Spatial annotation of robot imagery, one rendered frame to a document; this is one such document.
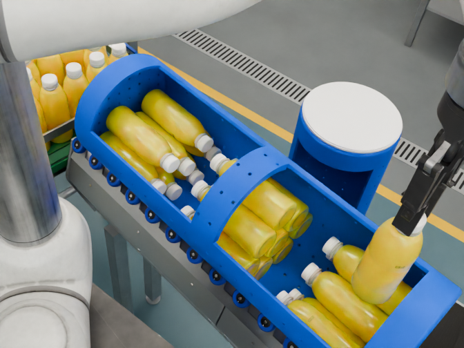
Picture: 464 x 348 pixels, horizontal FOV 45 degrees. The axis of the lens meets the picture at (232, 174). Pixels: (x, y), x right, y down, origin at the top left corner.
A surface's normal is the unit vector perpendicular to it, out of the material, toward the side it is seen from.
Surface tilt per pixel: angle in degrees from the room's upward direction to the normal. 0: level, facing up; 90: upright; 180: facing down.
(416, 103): 0
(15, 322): 9
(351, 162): 90
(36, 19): 79
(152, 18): 86
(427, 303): 0
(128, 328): 4
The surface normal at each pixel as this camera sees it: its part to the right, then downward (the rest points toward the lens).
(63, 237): 0.72, -0.16
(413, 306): -0.04, -0.55
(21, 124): 0.83, 0.45
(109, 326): 0.15, -0.68
